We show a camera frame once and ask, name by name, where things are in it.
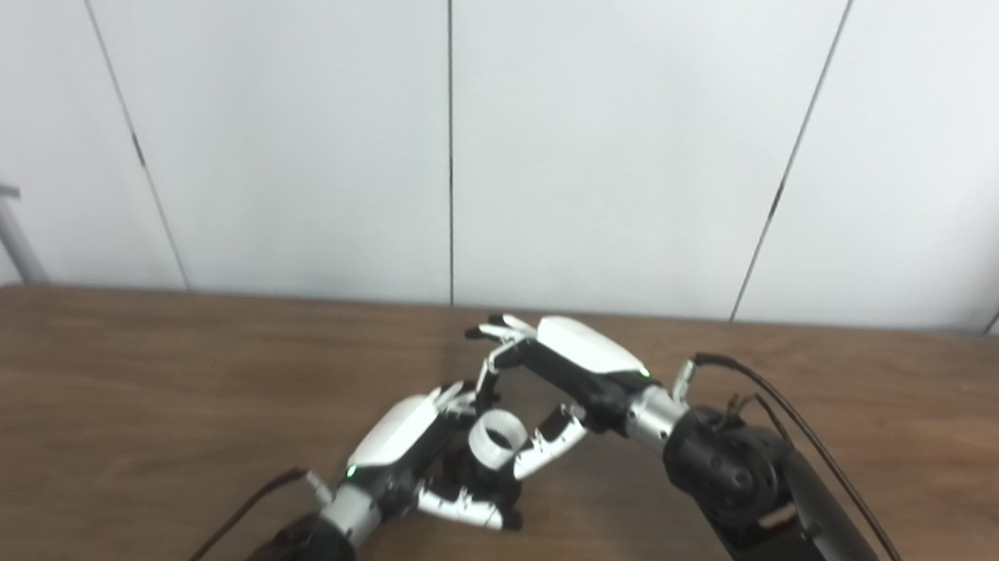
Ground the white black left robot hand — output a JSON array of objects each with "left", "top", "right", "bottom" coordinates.
[{"left": 343, "top": 372, "right": 537, "bottom": 533}]

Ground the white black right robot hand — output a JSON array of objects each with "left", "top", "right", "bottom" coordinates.
[{"left": 453, "top": 309, "right": 658, "bottom": 493}]

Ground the white plastic ring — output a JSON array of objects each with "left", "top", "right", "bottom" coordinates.
[{"left": 466, "top": 407, "right": 531, "bottom": 473}]

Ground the round black plastic part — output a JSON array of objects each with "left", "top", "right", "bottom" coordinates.
[{"left": 436, "top": 437, "right": 529, "bottom": 520}]

